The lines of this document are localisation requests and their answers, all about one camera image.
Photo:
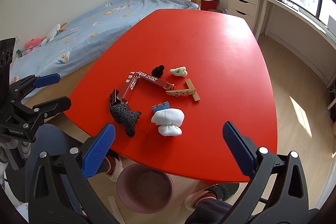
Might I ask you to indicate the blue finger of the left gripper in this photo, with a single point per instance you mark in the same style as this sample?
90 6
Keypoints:
21 88
48 109

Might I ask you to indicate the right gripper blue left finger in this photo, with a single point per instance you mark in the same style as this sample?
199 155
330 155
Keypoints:
95 149

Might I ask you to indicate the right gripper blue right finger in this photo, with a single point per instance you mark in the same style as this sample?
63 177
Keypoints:
242 148

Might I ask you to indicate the black sock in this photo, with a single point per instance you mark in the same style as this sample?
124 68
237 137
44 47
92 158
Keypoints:
122 114

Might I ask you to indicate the red cardboard strip chinese text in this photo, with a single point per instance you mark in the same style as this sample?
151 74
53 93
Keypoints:
126 91

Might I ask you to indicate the white sock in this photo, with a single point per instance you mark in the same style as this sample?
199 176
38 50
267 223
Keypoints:
169 121

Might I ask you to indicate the brown cardboard piece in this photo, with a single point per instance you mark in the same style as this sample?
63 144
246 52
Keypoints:
190 91

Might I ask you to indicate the green white tissue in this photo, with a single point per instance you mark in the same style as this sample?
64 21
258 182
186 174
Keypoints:
179 72

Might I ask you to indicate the small black scrap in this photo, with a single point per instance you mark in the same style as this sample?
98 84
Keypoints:
158 71

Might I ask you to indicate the red cardboard strip with BOX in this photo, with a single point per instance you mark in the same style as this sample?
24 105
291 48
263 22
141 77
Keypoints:
156 81

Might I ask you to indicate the pink trash bin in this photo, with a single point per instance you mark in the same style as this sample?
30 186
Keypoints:
144 190

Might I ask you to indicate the bed with blue sheet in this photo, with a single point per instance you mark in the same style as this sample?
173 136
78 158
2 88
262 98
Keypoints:
88 36

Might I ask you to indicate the pink plush toy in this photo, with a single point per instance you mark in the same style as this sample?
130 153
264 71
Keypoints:
32 44

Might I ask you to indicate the white goose plush toy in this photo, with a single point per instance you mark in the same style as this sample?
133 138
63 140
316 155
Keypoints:
53 32

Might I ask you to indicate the red table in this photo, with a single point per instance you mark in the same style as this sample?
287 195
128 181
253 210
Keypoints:
225 64

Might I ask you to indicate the white long desk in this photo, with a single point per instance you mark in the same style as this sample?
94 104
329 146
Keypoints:
303 36

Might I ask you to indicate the red white cooler box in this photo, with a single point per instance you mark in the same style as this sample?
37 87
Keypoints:
209 4

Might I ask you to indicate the white drawer cabinet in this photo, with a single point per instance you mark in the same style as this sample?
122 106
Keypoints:
246 9

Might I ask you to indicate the black tracking camera box left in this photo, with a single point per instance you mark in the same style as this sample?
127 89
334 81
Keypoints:
6 53

